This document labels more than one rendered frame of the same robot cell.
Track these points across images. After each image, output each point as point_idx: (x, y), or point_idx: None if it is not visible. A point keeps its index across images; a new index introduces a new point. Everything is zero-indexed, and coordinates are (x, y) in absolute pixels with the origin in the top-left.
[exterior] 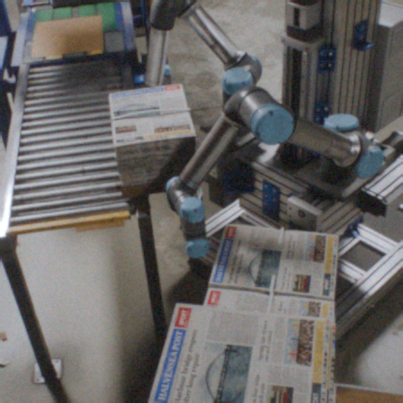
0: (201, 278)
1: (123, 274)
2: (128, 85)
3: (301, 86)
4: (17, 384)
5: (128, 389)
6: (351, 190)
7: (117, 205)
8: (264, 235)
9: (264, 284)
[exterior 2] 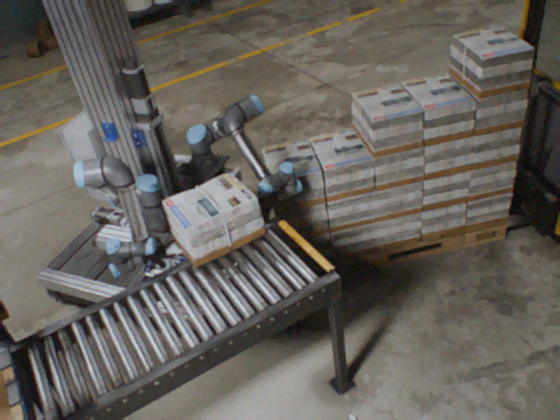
0: (214, 334)
1: (226, 386)
2: (94, 307)
3: (168, 143)
4: (363, 396)
5: (329, 330)
6: (219, 155)
7: (272, 235)
8: (274, 167)
9: (311, 156)
